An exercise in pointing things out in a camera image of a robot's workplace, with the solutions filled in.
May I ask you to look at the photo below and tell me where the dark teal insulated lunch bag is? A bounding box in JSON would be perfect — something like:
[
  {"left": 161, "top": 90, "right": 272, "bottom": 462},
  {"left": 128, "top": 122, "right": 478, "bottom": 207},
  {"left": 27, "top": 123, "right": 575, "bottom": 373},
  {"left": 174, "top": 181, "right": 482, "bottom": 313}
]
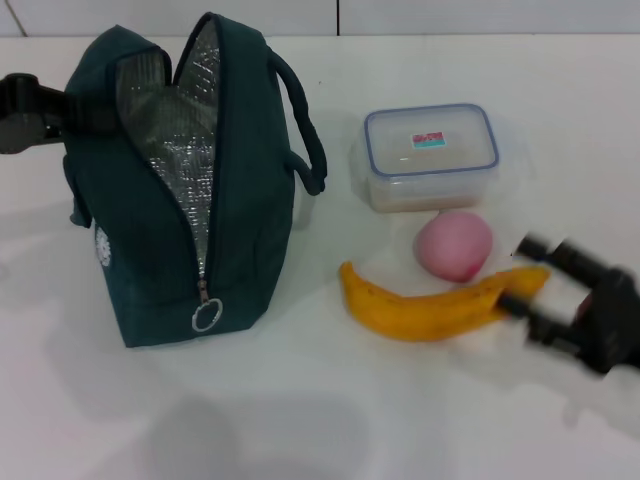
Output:
[{"left": 62, "top": 12, "right": 329, "bottom": 350}]

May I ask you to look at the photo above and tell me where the yellow banana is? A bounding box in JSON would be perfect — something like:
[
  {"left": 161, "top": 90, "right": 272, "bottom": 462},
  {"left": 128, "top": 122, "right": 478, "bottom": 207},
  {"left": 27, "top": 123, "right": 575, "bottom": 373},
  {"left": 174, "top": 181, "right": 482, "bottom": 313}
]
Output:
[{"left": 338, "top": 260, "right": 552, "bottom": 344}]

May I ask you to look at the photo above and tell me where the clear plastic food container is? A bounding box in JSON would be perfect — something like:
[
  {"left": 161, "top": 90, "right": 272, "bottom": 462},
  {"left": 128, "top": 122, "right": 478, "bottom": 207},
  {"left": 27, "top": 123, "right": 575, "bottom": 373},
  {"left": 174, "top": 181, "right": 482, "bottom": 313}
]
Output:
[{"left": 363, "top": 102, "right": 501, "bottom": 214}]

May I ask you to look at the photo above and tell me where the pink peach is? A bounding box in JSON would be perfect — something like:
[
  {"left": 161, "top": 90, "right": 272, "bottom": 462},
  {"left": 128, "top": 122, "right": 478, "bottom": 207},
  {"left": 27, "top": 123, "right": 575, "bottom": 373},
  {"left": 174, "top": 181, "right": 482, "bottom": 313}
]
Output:
[{"left": 412, "top": 210, "right": 496, "bottom": 283}]

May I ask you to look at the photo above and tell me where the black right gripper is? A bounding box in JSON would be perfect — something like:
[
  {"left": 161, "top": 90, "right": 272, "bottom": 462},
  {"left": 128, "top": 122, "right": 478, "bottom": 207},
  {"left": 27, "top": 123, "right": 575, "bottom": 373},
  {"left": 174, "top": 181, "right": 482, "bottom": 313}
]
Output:
[{"left": 498, "top": 232, "right": 640, "bottom": 377}]

